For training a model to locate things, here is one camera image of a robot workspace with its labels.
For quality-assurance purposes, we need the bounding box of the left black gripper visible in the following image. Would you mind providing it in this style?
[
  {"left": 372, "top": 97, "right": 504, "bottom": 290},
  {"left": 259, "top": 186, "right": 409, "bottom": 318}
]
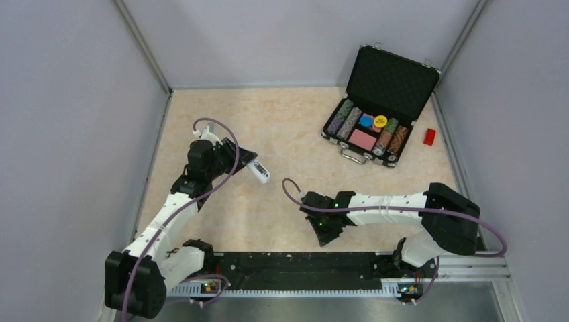
[{"left": 206, "top": 136, "right": 257, "bottom": 180}]

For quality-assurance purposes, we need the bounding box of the white remote control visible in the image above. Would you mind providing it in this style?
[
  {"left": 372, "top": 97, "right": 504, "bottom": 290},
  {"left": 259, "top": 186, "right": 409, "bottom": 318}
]
[{"left": 246, "top": 158, "right": 270, "bottom": 184}]

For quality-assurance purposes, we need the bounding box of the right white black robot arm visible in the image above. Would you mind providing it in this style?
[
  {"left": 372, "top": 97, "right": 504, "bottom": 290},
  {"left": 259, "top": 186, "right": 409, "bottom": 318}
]
[{"left": 299, "top": 182, "right": 480, "bottom": 276}]

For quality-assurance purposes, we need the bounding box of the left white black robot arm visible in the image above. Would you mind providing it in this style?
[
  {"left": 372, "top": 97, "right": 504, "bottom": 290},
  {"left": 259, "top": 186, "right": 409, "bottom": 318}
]
[{"left": 104, "top": 138, "right": 258, "bottom": 319}]

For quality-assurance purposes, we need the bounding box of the pink card deck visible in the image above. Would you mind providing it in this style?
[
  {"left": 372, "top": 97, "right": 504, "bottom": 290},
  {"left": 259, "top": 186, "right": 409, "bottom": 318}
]
[{"left": 348, "top": 129, "right": 377, "bottom": 151}]

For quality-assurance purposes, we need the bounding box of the purple green chip stack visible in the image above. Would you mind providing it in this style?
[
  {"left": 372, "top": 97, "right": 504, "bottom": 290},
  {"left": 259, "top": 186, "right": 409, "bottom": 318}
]
[{"left": 325, "top": 99, "right": 354, "bottom": 134}]

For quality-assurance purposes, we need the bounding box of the blue round chip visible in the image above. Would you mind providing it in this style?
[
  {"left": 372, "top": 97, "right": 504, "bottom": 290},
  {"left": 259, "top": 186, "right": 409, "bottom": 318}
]
[{"left": 359, "top": 115, "right": 374, "bottom": 127}]

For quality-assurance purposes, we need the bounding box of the brown orange chip stack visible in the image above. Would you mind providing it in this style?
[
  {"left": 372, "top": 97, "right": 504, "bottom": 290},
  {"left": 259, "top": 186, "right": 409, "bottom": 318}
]
[{"left": 386, "top": 126, "right": 409, "bottom": 162}]

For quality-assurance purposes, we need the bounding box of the green red chip stack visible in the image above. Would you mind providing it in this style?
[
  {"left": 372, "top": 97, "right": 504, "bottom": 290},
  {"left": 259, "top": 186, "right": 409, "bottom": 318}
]
[{"left": 372, "top": 118, "right": 399, "bottom": 156}]

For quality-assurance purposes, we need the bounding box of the yellow big blind chip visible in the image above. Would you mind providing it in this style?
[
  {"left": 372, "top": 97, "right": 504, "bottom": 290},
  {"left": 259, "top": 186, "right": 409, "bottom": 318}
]
[{"left": 373, "top": 115, "right": 389, "bottom": 128}]

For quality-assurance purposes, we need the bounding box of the red toy brick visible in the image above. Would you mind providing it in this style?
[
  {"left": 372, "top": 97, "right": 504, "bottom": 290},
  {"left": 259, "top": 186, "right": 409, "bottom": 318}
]
[{"left": 423, "top": 128, "right": 437, "bottom": 146}]

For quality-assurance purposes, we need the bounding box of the black poker chip case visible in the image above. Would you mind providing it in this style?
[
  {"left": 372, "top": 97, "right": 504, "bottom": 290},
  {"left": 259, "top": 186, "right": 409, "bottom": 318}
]
[{"left": 321, "top": 44, "right": 441, "bottom": 168}]

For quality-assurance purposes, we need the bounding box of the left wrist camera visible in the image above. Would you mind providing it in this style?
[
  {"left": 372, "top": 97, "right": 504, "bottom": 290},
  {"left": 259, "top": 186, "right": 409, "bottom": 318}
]
[{"left": 193, "top": 122, "right": 222, "bottom": 146}]

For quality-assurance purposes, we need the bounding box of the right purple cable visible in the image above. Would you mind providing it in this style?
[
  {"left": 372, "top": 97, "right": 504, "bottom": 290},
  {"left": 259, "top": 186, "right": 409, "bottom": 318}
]
[{"left": 281, "top": 178, "right": 509, "bottom": 305}]

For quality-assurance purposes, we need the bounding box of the purple cable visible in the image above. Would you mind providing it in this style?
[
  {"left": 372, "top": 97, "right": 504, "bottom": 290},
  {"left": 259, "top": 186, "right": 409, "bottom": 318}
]
[
  {"left": 121, "top": 117, "right": 241, "bottom": 322},
  {"left": 281, "top": 178, "right": 509, "bottom": 305}
]

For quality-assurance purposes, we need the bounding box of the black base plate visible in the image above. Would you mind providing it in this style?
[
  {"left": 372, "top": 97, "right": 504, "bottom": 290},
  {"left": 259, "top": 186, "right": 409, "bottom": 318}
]
[{"left": 198, "top": 252, "right": 435, "bottom": 291}]

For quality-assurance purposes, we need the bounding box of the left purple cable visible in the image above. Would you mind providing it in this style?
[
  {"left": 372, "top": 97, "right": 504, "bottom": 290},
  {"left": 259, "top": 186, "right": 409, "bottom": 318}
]
[{"left": 121, "top": 117, "right": 241, "bottom": 322}]

